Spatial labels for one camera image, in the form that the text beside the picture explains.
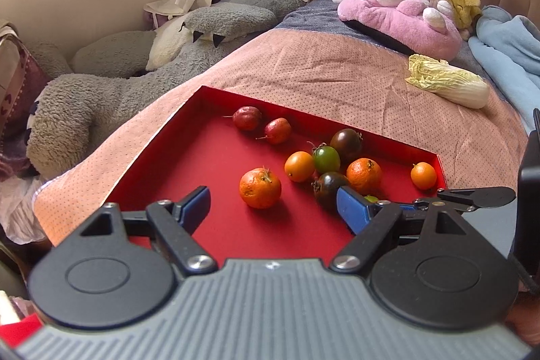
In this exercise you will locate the red shallow tray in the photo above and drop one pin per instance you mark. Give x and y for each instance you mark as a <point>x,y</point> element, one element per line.
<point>255,158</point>

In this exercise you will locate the dark purple tomato back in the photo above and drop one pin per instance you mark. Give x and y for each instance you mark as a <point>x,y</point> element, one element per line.
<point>348,144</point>

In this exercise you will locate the white tote bag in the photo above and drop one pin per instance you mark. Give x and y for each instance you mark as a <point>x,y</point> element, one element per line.
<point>159,12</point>

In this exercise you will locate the red plum right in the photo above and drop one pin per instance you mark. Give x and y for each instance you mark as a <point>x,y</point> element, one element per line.
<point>277,131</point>

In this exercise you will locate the large orange mandarin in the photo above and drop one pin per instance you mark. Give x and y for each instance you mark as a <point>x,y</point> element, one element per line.
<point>260,188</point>

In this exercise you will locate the small orange kumquat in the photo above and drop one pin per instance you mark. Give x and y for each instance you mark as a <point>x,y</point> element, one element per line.
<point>299,167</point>

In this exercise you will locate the pink dotted bedspread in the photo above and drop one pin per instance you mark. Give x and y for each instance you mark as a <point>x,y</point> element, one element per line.
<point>334,76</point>

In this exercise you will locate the red plum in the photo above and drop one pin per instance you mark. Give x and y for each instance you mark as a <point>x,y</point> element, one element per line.
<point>246,119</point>
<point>277,131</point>

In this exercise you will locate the red plum left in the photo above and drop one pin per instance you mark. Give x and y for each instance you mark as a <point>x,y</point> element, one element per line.
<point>246,119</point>

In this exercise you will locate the pink bunny plush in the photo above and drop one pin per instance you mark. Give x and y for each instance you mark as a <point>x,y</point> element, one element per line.
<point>406,26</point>

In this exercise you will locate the dark purple tomato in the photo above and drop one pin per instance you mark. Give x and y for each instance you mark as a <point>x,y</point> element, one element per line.
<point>348,144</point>
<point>325,188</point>

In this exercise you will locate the grey shark plush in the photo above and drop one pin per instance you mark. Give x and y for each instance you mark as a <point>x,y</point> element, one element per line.
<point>117,76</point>

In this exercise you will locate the orange kumquat near edge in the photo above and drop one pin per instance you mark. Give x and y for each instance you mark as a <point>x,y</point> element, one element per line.
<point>423,176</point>

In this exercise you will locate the light blue blanket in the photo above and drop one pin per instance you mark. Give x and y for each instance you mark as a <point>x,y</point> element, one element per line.
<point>507,48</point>

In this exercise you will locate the green red tomato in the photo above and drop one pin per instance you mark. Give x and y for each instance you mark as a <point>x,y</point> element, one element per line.
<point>326,159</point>

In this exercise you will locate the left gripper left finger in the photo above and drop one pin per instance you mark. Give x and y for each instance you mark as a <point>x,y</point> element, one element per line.
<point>174,223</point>

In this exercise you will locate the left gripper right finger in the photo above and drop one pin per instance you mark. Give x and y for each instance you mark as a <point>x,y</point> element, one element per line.
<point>376,228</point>

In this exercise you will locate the napa cabbage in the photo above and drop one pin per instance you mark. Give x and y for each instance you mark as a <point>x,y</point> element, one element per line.
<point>454,84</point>

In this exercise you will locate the dark purple tomato front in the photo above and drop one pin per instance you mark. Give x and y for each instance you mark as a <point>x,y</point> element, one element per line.
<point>325,188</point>

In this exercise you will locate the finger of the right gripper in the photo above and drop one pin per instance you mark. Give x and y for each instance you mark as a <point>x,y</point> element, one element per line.
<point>468,200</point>

